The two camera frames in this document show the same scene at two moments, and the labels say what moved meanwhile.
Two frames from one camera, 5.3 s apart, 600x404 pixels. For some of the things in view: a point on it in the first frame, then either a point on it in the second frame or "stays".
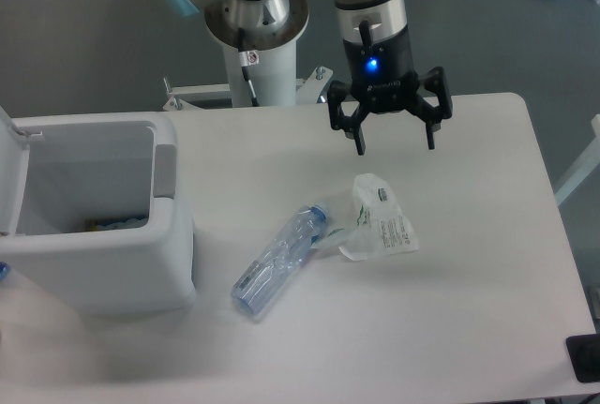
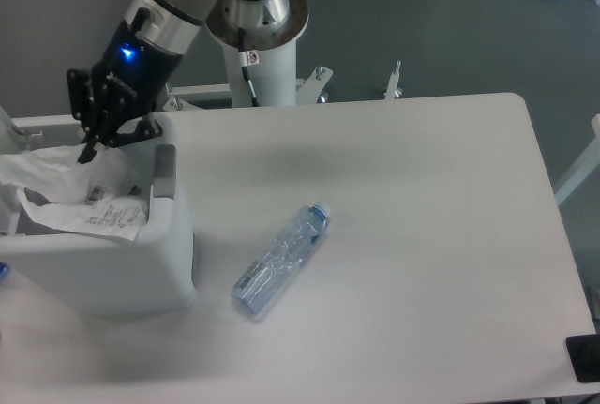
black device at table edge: x=584 y=351 stays
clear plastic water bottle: x=275 y=265 stays
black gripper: x=383 y=80 → x=135 y=71
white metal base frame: x=307 y=90 stays
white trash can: x=93 y=221 stays
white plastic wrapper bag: x=379 y=229 → x=96 y=196
